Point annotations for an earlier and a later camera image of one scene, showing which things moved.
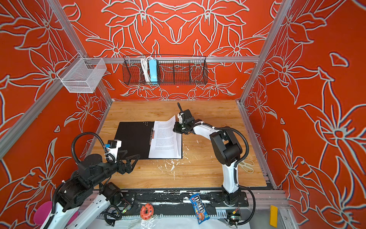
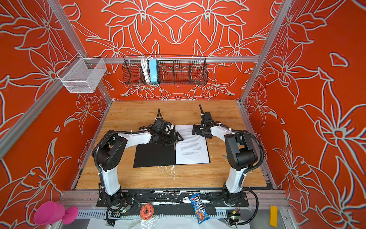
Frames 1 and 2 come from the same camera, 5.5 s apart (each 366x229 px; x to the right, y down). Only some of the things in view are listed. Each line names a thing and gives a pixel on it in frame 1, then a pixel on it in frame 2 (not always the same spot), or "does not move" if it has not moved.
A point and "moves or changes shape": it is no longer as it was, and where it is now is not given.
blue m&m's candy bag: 201,213 does not move
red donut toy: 147,211 does not move
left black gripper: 124,168 -> 171,140
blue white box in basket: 153,71 does not move
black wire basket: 171,70 does not move
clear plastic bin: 82,75 does not move
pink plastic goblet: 43,212 does not move
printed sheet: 165,143 moves or changes shape
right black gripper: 175,129 -> 197,132
